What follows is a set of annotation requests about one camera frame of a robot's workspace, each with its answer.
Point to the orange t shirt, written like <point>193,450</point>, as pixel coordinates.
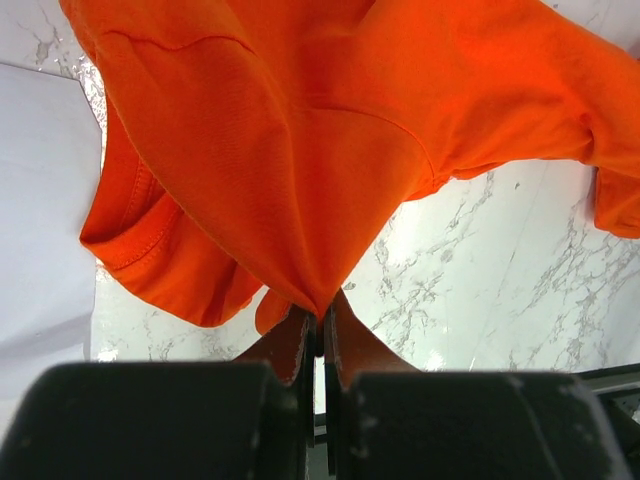
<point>266,143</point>

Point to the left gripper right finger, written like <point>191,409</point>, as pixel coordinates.
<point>386,419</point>

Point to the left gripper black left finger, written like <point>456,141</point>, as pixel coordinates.
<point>248,418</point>

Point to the white cloth at left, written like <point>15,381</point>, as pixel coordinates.
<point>50,167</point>

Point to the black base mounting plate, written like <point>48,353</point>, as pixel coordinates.
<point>618,390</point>

